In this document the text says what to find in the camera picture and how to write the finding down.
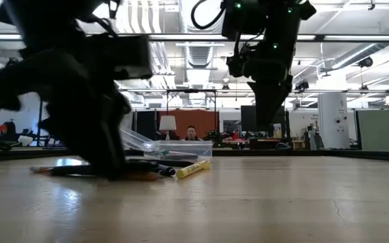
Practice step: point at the person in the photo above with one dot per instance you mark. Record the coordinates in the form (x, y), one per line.
(191, 133)

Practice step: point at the silver ceiling duct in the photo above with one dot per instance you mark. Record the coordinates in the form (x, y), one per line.
(199, 54)

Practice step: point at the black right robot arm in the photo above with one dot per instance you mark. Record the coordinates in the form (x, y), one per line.
(268, 6)

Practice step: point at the clear plastic supply box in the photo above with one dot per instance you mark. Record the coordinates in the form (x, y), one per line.
(184, 148)

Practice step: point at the pink translucent pen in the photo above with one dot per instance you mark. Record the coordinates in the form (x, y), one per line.
(40, 168)

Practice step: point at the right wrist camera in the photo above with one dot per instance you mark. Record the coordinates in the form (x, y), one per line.
(236, 65)

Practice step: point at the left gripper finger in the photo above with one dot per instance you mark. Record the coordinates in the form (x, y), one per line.
(79, 141)
(118, 145)

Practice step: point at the orange partition wall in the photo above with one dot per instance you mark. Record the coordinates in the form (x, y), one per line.
(201, 121)

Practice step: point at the yellow highlighter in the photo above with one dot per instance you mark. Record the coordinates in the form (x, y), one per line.
(192, 169)

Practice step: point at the black metal table frame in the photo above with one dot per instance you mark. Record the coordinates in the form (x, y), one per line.
(282, 154)

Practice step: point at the green marker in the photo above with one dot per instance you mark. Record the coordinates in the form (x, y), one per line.
(163, 153)

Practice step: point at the white shade table lamp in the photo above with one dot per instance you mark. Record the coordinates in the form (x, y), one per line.
(167, 123)

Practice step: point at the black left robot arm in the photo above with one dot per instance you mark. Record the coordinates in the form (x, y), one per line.
(46, 20)

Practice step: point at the green partition wall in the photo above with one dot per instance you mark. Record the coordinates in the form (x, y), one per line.
(380, 130)

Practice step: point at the white cylindrical column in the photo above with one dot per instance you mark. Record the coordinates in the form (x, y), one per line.
(333, 118)

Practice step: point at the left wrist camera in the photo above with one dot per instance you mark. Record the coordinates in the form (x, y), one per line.
(135, 55)

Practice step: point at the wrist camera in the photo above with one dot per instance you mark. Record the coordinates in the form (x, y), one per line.
(236, 65)
(135, 55)

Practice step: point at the dark brown pen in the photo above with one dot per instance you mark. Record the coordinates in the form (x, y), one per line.
(181, 155)

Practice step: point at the black display panel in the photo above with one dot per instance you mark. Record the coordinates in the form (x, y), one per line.
(248, 118)

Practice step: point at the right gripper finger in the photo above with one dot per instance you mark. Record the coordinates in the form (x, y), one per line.
(268, 104)

